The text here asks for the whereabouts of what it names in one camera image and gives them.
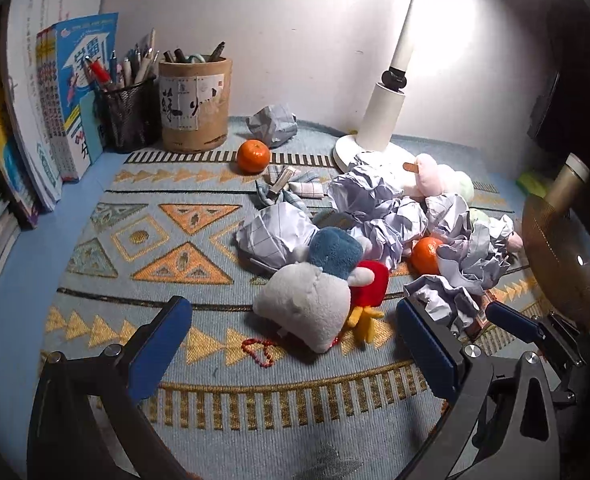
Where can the green sponge item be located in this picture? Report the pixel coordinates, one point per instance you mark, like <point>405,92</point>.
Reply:
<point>532,183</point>

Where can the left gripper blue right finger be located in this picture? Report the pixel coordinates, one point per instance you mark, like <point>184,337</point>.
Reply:
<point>435,351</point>

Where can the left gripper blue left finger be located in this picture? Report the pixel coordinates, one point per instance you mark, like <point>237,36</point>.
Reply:
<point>154,347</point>

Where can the large grid paper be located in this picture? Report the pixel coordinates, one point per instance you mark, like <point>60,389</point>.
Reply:
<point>272,235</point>

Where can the blue cover workbook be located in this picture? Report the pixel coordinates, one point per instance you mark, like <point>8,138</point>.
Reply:
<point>64,51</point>

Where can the gold thermos bottle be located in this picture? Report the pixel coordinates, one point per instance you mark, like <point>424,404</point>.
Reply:
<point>567,185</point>

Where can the grey blue shark plush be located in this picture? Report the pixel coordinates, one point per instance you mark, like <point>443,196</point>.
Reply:
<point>310,298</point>

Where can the white desk lamp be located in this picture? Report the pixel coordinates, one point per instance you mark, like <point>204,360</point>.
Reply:
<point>463,71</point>

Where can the orange tangerine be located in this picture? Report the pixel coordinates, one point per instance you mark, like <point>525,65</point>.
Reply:
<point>253,156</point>
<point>423,258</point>

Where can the three face dango plush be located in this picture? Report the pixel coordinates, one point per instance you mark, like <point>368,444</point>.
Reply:
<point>496,234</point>

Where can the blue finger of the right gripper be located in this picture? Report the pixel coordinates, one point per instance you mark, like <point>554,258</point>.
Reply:
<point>513,322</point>

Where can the black mesh pen cup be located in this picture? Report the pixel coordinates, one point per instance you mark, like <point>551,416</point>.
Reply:
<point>130,117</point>

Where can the paper ball front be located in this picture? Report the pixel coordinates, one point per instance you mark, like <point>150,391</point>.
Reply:
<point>452,307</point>

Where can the paper ball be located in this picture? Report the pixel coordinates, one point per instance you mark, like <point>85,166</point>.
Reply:
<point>452,307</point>
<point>274,125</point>

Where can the pink white green dango plush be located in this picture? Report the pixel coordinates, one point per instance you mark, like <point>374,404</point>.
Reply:
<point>425,177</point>

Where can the patterned blue woven mat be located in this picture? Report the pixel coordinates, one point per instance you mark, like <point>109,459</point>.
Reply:
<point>256,389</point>

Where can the pink capybara card box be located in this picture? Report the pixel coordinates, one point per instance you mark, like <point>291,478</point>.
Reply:
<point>480,321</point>

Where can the plaid cloth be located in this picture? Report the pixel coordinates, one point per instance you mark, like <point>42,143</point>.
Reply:
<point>289,185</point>

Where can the brown wicker basket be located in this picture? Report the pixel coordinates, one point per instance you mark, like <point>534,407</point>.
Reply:
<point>558,258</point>

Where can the red snack bag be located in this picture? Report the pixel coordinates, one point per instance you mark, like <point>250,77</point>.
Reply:
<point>368,286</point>

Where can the brown cardboard pen cylinder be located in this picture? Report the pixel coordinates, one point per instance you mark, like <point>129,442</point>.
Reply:
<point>194,101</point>

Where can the crumpled paper pile centre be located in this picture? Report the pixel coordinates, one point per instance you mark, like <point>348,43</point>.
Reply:
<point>387,220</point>

